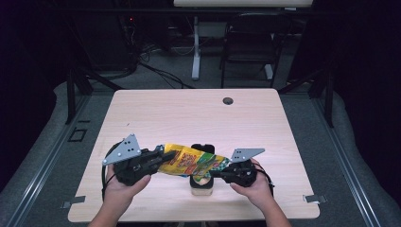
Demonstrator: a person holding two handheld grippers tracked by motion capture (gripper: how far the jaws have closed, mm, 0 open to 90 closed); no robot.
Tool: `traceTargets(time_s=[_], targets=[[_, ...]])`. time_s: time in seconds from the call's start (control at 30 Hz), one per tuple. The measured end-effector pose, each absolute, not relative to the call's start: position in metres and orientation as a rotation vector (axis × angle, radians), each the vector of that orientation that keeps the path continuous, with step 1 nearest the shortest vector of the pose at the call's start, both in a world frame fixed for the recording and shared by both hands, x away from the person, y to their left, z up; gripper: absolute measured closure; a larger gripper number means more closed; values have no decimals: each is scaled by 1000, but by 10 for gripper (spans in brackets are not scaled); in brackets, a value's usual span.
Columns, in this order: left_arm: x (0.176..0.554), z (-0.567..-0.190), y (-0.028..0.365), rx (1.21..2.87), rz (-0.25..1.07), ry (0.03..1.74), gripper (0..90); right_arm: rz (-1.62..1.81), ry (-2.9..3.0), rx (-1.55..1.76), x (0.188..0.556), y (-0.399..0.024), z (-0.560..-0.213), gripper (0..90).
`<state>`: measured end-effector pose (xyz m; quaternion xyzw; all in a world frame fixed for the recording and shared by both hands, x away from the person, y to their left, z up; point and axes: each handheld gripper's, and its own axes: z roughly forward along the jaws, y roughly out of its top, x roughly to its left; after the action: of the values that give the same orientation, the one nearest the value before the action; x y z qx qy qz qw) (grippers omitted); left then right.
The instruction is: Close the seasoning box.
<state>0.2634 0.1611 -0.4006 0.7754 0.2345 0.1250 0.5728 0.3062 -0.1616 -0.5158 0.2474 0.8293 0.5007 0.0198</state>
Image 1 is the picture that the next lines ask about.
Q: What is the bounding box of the right hand-held gripper black cable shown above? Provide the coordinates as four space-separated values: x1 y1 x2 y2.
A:
254 168 275 199

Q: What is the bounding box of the bundle of black cables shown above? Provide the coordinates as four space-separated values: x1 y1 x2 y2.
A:
121 18 159 72

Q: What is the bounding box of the white desk top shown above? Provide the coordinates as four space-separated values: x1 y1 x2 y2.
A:
173 0 314 9

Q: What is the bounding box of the left hand-held gripper black cable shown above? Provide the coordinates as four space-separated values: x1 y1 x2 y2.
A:
100 141 123 201

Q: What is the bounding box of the yellow snack pouch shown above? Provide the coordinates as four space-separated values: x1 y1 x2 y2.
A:
156 143 231 178

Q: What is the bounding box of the grey metal floor rail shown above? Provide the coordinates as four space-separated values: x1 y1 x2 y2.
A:
311 94 383 227
6 94 93 227

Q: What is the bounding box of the short white desk foot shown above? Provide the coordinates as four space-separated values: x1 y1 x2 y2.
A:
264 63 275 80

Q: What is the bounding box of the dark equipment with red light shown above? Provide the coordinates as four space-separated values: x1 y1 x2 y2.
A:
117 13 140 64

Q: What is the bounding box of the black floor cable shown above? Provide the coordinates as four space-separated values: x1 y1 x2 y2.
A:
138 61 196 90

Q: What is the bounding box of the black metal frame post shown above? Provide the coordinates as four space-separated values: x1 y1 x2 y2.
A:
64 67 77 125

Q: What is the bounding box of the grey tape strip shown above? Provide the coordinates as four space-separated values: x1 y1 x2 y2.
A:
61 195 87 210
303 194 328 204

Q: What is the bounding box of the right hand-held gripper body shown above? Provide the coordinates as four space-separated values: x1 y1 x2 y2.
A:
221 148 266 188

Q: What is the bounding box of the black tape floor rectangle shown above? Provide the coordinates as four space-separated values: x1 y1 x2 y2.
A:
67 127 89 143

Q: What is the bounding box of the black metal frame brace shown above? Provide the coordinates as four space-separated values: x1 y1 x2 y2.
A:
83 67 124 92
277 69 327 96

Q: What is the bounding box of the person's right hand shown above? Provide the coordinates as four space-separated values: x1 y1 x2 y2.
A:
230 158 274 211

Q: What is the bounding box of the person's left hand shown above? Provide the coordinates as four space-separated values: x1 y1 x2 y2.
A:
103 163 152 211

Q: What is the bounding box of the black folding chair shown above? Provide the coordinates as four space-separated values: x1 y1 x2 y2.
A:
219 12 293 90

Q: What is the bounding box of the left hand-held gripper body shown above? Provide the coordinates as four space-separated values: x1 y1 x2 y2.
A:
102 133 159 187

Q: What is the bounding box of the white desk leg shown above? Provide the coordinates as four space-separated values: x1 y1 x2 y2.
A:
191 15 202 81

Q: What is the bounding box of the black horizontal frame bar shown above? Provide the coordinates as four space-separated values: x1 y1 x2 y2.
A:
56 7 316 15

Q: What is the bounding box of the hand-held gripper black cable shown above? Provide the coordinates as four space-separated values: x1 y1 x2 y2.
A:
100 141 123 201
254 168 275 199

